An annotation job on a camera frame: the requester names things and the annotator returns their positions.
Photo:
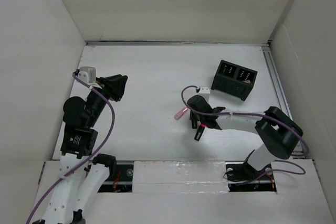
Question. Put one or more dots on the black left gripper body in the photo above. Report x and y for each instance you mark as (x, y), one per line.
(107, 89)

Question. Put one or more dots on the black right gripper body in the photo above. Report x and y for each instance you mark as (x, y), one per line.
(196, 117)

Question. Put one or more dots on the pink highlighter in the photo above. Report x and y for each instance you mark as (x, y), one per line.
(180, 113)

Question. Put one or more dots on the red cap black highlighter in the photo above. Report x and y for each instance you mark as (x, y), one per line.
(199, 132)

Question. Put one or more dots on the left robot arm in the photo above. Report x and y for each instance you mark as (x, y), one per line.
(83, 169)

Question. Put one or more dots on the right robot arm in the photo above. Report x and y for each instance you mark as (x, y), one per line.
(279, 134)

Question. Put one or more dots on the black two-compartment organizer box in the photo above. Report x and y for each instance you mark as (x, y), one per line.
(232, 83)

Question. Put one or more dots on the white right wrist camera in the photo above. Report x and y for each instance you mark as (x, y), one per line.
(203, 92)

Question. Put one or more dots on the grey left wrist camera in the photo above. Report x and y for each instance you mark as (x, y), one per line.
(86, 74)

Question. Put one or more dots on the aluminium rail back edge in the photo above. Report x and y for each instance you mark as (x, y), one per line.
(166, 43)

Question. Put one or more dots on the aluminium rail edge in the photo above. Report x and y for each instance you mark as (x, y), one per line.
(166, 43)
(283, 104)

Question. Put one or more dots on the aluminium rail right edge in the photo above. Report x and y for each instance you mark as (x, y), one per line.
(283, 104)

